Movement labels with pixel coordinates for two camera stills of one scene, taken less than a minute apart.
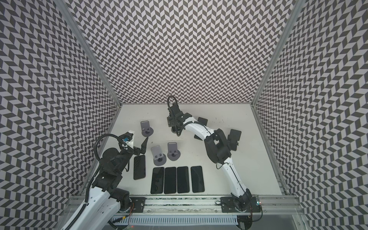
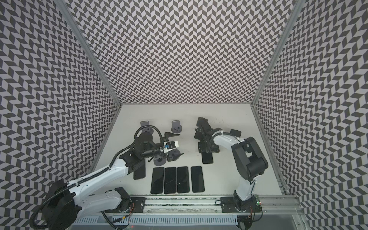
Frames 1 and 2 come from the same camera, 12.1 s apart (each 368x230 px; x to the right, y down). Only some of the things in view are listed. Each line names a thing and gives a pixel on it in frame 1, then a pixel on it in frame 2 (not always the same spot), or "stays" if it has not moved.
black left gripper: x=143 y=146 to x=167 y=134
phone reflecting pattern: x=139 y=167 stays
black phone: x=170 y=180 stays
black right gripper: x=170 y=120 to x=202 y=146
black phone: x=197 y=179 stays
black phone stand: x=157 y=184 stays
